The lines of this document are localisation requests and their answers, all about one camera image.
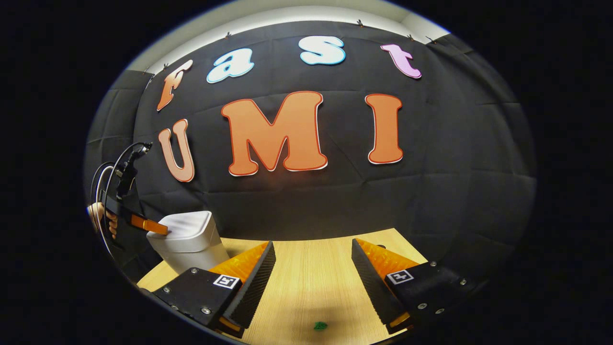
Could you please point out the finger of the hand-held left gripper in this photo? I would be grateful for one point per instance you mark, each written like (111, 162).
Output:
(148, 224)

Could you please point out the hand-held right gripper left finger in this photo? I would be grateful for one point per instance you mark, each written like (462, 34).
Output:
(256, 287)

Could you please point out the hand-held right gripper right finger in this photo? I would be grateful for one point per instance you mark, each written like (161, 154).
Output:
(371, 287)

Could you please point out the white desktop garbage bin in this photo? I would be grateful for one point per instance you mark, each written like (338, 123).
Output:
(189, 244)

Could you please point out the green paper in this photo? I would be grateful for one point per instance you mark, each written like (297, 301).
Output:
(320, 326)

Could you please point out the wooden desktop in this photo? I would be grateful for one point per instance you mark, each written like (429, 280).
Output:
(311, 278)

